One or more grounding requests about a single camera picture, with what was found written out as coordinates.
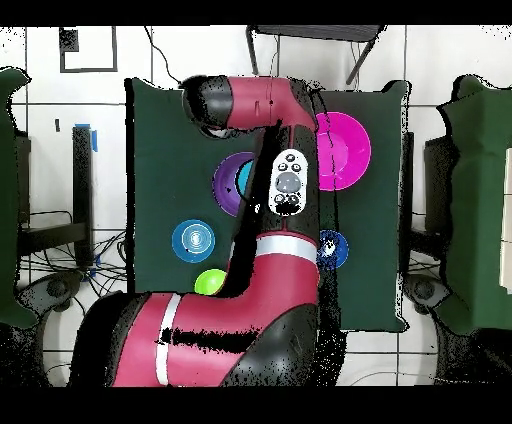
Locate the black metal frame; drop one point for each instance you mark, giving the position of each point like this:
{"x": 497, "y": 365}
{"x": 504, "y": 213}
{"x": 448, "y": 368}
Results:
{"x": 438, "y": 184}
{"x": 82, "y": 200}

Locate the dark blue ribbed bowl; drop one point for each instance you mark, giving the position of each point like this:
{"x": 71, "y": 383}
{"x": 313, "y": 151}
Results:
{"x": 340, "y": 248}

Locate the dark green tablecloth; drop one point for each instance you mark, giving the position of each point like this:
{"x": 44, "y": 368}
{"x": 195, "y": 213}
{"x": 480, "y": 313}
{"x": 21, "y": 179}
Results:
{"x": 168, "y": 160}

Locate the large purple bowl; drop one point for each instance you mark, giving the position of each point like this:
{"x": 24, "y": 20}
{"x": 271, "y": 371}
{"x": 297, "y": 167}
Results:
{"x": 224, "y": 176}

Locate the green ribbed bowl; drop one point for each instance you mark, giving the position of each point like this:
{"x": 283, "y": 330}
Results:
{"x": 210, "y": 283}

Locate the large pink bowl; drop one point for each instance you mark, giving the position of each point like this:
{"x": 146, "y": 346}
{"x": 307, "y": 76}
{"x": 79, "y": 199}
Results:
{"x": 348, "y": 152}

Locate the grey chair base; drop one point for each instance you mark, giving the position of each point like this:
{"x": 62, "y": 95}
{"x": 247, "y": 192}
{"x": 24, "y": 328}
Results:
{"x": 426, "y": 290}
{"x": 56, "y": 288}

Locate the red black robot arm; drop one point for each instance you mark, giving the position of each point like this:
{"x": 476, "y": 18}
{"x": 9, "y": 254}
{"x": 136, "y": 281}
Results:
{"x": 260, "y": 304}

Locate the translucent blue straight-sided bowl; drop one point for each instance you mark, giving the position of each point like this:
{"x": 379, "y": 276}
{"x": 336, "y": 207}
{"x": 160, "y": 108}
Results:
{"x": 178, "y": 240}

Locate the green cloth covered table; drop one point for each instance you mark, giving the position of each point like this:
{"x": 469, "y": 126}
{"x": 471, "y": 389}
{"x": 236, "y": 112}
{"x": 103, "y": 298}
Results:
{"x": 476, "y": 200}
{"x": 8, "y": 200}

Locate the cyan ribbed bowl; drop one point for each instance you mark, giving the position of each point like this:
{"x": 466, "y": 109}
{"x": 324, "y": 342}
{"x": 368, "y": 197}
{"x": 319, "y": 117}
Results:
{"x": 244, "y": 178}

